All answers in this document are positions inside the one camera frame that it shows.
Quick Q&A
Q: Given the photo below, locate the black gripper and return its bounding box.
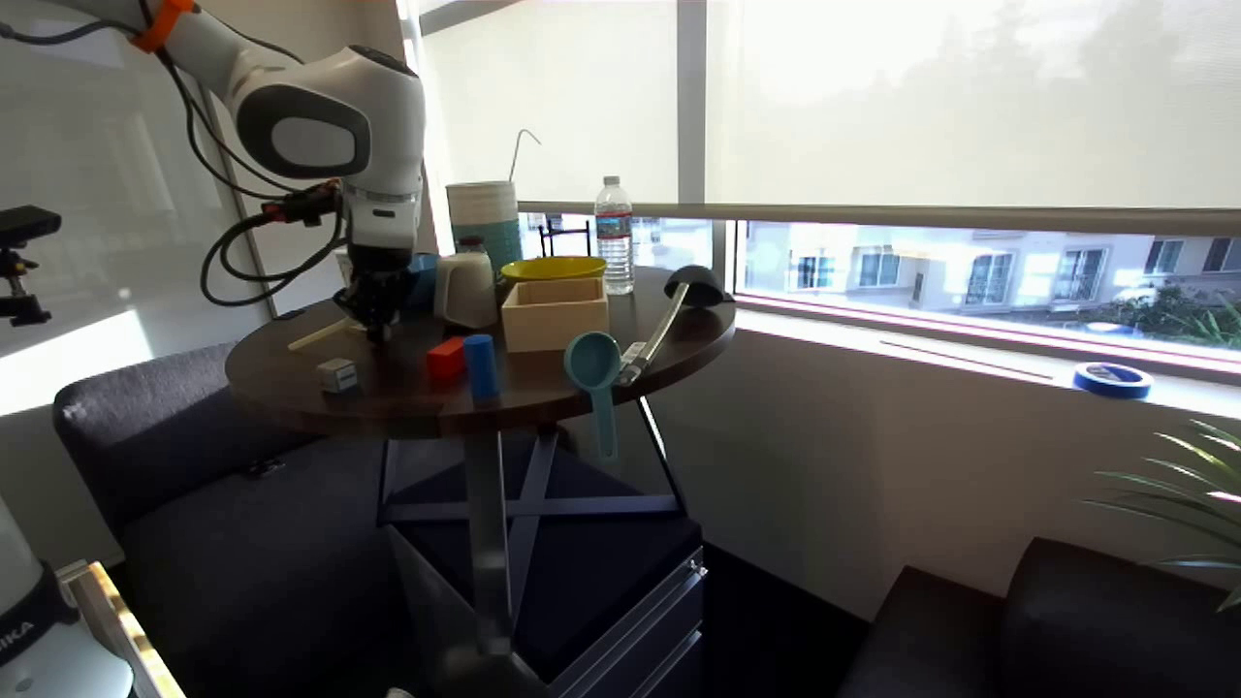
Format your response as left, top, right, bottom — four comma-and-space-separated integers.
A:
337, 244, 423, 350

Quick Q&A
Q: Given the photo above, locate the beige plastic fork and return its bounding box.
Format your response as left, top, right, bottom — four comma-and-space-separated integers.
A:
303, 324, 379, 350

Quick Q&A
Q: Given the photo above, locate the beige plastic spoon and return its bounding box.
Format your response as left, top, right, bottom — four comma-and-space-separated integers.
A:
283, 316, 361, 352

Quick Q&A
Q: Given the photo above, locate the small blue cup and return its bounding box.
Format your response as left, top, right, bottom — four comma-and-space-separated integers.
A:
406, 249, 443, 316

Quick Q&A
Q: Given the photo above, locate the white cube yellow face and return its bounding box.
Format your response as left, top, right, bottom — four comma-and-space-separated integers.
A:
315, 352, 363, 401

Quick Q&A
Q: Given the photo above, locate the red wedge block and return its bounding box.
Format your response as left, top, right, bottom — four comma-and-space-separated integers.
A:
423, 337, 471, 388

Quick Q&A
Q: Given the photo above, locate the white mug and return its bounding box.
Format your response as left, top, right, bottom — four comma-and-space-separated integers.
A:
429, 249, 502, 334

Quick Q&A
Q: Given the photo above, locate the blue cylinder block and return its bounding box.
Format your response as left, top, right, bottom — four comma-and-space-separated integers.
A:
463, 330, 503, 403

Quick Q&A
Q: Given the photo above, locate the tall white teal container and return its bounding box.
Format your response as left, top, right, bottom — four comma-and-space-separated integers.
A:
443, 178, 527, 275

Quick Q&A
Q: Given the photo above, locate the light wooden box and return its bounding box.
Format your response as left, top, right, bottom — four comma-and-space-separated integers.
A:
496, 275, 613, 356

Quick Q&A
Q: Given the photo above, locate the yellow bowl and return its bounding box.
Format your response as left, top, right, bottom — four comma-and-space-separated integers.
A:
496, 254, 613, 291

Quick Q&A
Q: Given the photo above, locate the bent white straw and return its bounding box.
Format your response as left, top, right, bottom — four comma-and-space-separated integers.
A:
503, 125, 547, 185

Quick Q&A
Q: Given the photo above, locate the round dark wood table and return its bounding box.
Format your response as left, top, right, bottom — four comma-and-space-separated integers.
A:
224, 275, 742, 651

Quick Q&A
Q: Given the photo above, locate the teal plastic scoop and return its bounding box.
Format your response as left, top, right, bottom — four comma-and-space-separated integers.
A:
561, 330, 630, 465

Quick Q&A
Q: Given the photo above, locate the clear water bottle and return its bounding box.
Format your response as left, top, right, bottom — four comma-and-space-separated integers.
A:
592, 171, 640, 299

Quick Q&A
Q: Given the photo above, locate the dark grey fabric sofa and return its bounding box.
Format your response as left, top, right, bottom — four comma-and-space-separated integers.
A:
52, 343, 402, 698

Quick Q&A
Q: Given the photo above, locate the white roller window blind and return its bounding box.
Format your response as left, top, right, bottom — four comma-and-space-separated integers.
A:
418, 0, 684, 211
707, 0, 1241, 215

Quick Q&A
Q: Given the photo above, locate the white building outside window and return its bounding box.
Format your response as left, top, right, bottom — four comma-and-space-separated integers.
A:
742, 222, 1241, 352

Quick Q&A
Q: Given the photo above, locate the blue bowl on sill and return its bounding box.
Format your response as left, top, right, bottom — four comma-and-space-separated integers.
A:
1072, 361, 1154, 403

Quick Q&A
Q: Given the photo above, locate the black leather armchair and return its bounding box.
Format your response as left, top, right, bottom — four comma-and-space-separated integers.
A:
836, 536, 1241, 698

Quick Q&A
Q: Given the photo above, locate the green potted plant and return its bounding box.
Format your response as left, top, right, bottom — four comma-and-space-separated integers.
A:
1099, 416, 1241, 616

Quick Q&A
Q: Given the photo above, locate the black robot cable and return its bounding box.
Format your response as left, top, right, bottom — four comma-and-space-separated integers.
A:
153, 45, 356, 310

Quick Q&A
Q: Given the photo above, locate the black wire rack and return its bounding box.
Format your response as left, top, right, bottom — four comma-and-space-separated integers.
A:
537, 211, 599, 266

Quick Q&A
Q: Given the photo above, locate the black long-handled brush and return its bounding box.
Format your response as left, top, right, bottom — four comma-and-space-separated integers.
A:
613, 260, 737, 388

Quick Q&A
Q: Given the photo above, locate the black camera on stand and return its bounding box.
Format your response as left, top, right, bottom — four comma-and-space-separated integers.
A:
0, 202, 65, 330

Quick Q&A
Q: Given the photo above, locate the grey window frame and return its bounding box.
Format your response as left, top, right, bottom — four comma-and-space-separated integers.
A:
399, 0, 1241, 386

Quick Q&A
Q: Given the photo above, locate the light wooden frame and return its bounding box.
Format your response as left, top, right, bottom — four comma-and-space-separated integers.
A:
56, 556, 185, 698

